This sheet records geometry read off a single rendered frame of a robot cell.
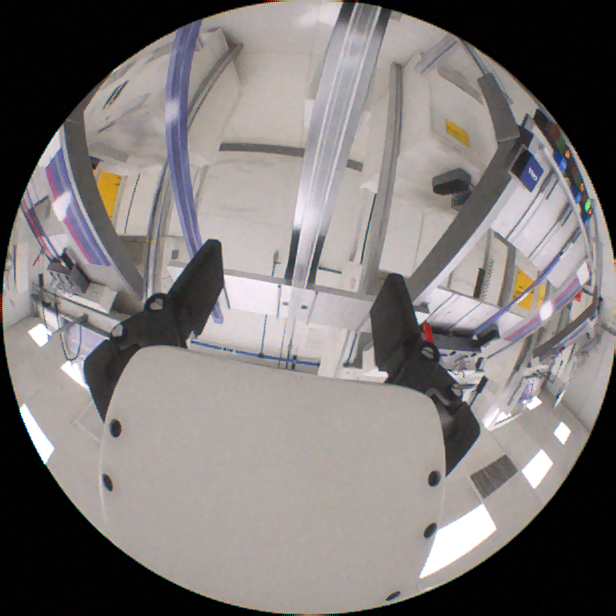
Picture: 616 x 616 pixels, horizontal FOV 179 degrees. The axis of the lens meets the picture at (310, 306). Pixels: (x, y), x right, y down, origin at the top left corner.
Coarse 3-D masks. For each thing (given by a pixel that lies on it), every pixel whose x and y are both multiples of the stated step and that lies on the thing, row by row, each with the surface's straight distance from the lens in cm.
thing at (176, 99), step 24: (192, 24) 19; (192, 48) 18; (168, 72) 18; (168, 96) 18; (168, 120) 18; (168, 144) 18; (192, 192) 20; (192, 216) 20; (192, 240) 22; (216, 312) 31
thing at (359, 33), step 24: (360, 24) 15; (360, 48) 14; (336, 72) 14; (360, 72) 14; (336, 96) 14; (336, 120) 14; (336, 144) 14; (312, 192) 15; (312, 216) 16; (312, 240) 18; (288, 312) 26; (288, 336) 32
